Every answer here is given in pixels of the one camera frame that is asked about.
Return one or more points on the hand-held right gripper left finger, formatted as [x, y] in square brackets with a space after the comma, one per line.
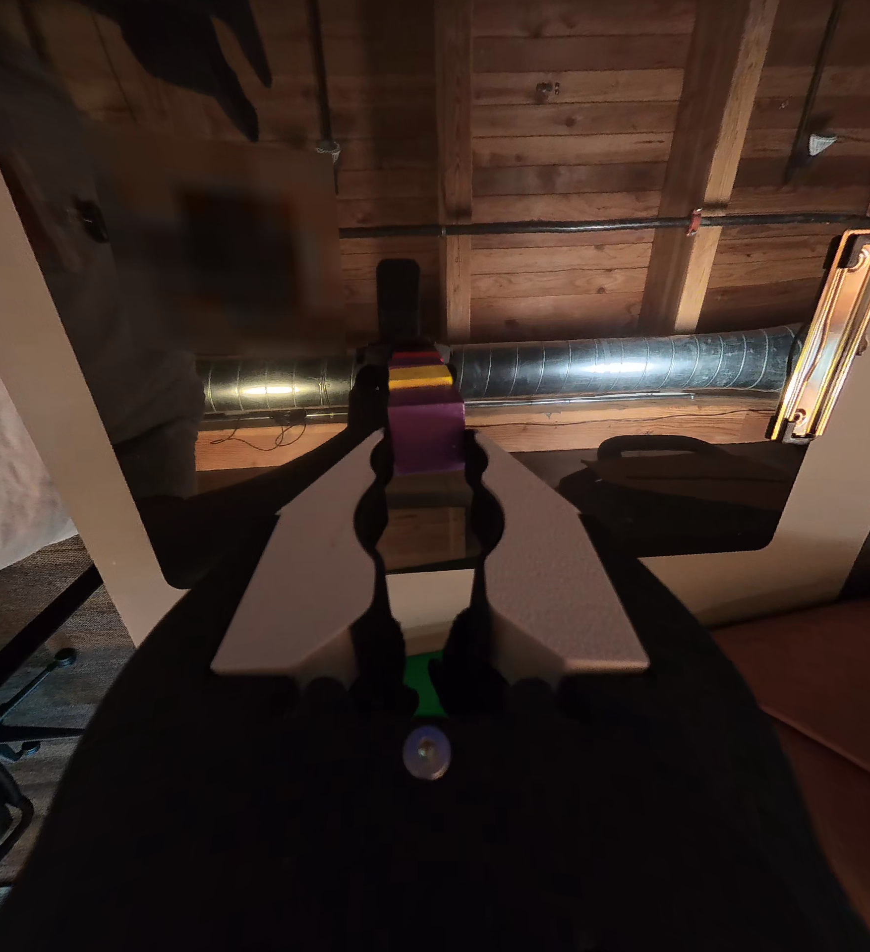
[308, 580]

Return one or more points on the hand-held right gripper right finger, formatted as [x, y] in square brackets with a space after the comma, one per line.
[561, 587]

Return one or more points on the purple foam block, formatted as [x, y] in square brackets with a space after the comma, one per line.
[427, 435]

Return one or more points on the yellow foam block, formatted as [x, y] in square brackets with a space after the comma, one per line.
[420, 379]

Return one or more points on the green plastic box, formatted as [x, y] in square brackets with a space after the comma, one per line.
[426, 680]

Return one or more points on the red foam block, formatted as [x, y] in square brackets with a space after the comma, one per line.
[416, 359]

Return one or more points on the black glossy clipboard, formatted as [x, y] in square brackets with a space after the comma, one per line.
[591, 297]

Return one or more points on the brown leather bag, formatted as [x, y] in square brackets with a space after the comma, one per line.
[836, 706]

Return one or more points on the black desk frame bar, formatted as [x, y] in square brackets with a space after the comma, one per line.
[33, 639]

